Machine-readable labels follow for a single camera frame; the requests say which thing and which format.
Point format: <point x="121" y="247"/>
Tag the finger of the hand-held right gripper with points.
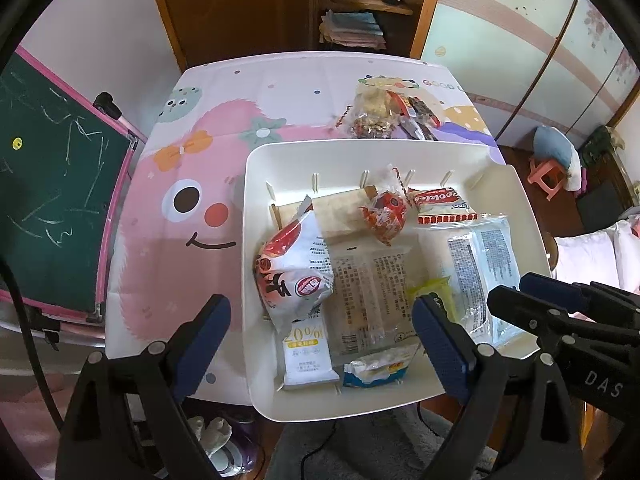
<point x="525" y="310"/>
<point x="547" y="285"/>

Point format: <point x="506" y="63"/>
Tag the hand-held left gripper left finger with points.
<point x="202" y="345"/>

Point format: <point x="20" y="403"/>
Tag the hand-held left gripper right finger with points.
<point x="440" y="350"/>

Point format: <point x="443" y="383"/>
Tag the translucent printed snack packet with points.
<point x="370" y="285"/>

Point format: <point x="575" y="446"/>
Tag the white plastic tray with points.
<point x="280" y="170"/>

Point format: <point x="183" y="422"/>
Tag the white bed pillow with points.
<point x="590" y="255"/>

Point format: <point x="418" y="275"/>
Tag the clear snack packet blue edges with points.
<point x="480" y="265"/>

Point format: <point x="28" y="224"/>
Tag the blue white snack packet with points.
<point x="377" y="367"/>

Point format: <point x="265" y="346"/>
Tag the dark panel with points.
<point x="600" y="206"/>

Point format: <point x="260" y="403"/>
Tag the white snack packet yellow label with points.
<point x="305" y="360"/>

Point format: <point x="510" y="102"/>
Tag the pink plastic stool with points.
<point x="547" y="179"/>

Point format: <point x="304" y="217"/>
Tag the red white snack bag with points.
<point x="295" y="280"/>

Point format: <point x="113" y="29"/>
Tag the grey fluffy rug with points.
<point x="360" y="445"/>

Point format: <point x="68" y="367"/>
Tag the red white pie packet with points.
<point x="442" y="205"/>

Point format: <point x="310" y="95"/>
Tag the small pink stool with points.
<point x="554" y="146"/>

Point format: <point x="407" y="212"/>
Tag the small red snack packet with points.
<point x="385" y="217"/>

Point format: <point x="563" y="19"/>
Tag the dark green bag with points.
<point x="600" y="150"/>

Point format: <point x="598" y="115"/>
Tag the grey snack packet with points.
<point x="415" y="131"/>

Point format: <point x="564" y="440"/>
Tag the dark snack packet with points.
<point x="425" y="112"/>

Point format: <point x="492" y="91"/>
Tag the pastel wardrobe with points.
<point x="500" y="60"/>

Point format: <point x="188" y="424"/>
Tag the clear dark nut packet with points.
<point x="367" y="129"/>

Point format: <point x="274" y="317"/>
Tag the red stick snack packet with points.
<point x="400" y="101"/>

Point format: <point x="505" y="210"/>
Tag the clear pale cracker packet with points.
<point x="372" y="102"/>

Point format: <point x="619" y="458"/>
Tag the black easel knob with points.
<point x="106" y="102"/>

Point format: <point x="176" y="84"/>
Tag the yellow round magnet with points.
<point x="17" y="144"/>

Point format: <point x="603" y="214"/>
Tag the wooden shelf unit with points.
<point x="425" y="0"/>

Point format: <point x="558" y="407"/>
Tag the folded clothes pile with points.
<point x="352" y="27"/>

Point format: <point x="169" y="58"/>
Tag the wooden door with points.
<point x="235" y="5"/>

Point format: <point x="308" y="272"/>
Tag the green chalkboard pink frame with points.
<point x="55" y="185"/>

